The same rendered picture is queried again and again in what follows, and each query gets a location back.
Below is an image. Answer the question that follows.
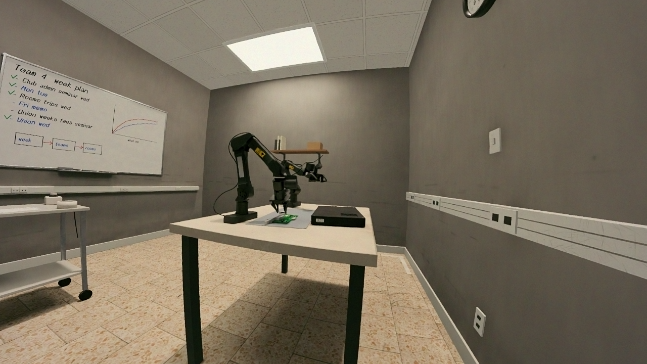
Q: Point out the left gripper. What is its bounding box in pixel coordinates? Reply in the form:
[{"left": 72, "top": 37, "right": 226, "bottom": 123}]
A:
[{"left": 308, "top": 164, "right": 327, "bottom": 183}]

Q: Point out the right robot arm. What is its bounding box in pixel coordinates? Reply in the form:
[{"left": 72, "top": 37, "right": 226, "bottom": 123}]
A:
[{"left": 223, "top": 133, "right": 298, "bottom": 219}]

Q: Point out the grey flat mat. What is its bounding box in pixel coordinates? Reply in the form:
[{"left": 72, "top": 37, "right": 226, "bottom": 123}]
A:
[{"left": 247, "top": 208, "right": 315, "bottom": 229}]

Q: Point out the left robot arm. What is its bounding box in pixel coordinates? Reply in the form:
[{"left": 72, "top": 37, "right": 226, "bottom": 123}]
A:
[{"left": 281, "top": 160, "right": 322, "bottom": 204}]

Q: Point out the green circuit board with grey panel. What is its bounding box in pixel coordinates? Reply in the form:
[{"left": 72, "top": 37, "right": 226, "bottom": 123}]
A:
[{"left": 264, "top": 211, "right": 298, "bottom": 224}]

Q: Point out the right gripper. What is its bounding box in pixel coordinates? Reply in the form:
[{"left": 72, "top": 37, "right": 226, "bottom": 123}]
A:
[{"left": 269, "top": 188, "right": 291, "bottom": 214}]

